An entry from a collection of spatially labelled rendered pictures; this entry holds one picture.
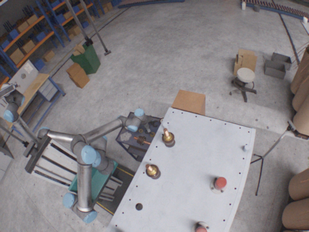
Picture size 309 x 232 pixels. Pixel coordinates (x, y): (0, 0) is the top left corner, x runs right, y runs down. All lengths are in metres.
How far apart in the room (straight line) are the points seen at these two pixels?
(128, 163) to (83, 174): 1.74
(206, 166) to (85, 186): 0.89
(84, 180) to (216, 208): 0.93
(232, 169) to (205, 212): 0.35
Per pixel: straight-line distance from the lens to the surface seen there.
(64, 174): 1.63
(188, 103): 2.01
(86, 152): 1.09
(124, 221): 1.24
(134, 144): 1.92
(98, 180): 1.73
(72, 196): 1.54
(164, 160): 1.22
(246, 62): 3.55
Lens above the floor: 2.50
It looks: 53 degrees down
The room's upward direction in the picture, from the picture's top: 23 degrees counter-clockwise
